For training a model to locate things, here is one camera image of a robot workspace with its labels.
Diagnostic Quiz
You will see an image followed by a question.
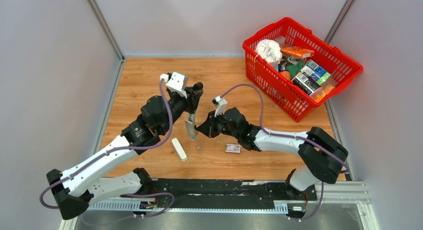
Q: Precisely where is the black white box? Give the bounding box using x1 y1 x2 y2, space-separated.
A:
292 72 323 98

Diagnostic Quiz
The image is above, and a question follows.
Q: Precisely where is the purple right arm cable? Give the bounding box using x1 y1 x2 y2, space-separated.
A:
219 83 349 221

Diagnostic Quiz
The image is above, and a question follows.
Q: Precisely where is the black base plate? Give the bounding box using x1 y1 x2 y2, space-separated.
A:
141 178 318 210

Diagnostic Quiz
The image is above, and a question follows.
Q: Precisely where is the white stapler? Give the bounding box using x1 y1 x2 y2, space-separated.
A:
171 138 188 161

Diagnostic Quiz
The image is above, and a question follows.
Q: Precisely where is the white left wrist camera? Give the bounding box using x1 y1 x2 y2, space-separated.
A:
160 72 189 98

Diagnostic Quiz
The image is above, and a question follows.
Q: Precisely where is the blue green box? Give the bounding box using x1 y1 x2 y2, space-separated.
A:
300 60 331 85

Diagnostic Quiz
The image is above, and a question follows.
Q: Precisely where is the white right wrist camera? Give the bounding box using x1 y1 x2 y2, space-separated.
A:
212 96 227 117

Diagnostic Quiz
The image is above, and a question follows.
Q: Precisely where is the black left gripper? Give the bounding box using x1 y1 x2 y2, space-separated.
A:
160 86 203 134

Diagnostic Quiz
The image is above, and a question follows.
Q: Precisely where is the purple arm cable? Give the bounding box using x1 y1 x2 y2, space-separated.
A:
219 83 349 221
39 77 176 219

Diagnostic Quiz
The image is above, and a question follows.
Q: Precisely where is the white crumpled bag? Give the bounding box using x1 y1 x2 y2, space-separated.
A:
255 39 283 67

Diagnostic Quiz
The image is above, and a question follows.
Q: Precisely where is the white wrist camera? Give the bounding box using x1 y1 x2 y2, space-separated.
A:
212 96 227 117
160 72 189 98

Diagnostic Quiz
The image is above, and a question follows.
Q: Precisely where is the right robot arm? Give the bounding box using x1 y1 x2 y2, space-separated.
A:
195 107 349 200

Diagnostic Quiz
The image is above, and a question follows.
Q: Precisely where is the grey stapler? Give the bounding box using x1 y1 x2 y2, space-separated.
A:
185 113 198 142

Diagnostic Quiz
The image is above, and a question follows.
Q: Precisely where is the red white staple box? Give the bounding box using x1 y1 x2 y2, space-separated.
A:
225 144 241 154

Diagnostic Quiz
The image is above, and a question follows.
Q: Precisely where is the orange box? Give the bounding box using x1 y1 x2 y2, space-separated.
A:
280 44 315 59

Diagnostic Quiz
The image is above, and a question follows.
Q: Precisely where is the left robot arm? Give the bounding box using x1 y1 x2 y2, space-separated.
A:
39 81 204 220

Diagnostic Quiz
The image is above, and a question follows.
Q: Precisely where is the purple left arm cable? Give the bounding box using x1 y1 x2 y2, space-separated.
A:
39 77 176 219

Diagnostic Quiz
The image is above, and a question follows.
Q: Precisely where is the red plastic basket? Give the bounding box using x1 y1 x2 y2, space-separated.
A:
242 17 363 122

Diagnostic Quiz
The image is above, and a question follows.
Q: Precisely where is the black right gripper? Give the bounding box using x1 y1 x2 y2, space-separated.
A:
197 110 240 139

